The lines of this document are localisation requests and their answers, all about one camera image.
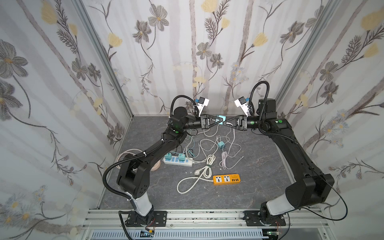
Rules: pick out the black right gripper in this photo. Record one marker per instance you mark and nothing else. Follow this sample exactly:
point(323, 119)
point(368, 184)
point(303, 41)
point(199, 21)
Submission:
point(243, 122)

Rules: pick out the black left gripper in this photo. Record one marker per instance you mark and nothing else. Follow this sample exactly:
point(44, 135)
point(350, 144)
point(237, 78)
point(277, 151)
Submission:
point(203, 121)

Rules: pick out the teal charger plug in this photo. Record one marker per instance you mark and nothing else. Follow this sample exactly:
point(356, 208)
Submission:
point(168, 156)
point(221, 144)
point(220, 119)
point(181, 157)

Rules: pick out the white blue power strip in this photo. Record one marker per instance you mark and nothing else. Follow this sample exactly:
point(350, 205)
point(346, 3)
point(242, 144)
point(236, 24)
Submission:
point(187, 162)

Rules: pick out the orange power strip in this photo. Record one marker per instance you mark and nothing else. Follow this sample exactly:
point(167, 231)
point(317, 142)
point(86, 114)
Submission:
point(231, 179)

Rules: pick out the round pink power socket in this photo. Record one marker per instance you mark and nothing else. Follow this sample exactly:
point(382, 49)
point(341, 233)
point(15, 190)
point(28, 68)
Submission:
point(156, 166)

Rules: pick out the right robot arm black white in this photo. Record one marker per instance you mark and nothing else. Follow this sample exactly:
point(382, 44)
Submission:
point(311, 186)

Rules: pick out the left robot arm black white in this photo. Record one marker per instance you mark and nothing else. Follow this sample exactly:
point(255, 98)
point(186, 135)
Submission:
point(180, 104)

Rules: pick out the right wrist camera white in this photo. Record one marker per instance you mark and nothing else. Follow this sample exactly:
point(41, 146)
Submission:
point(243, 104)

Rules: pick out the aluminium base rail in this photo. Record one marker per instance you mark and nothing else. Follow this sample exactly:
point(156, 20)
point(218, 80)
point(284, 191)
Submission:
point(300, 225)

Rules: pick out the white slotted cable duct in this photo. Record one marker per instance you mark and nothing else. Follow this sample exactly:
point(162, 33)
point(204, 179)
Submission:
point(202, 234)

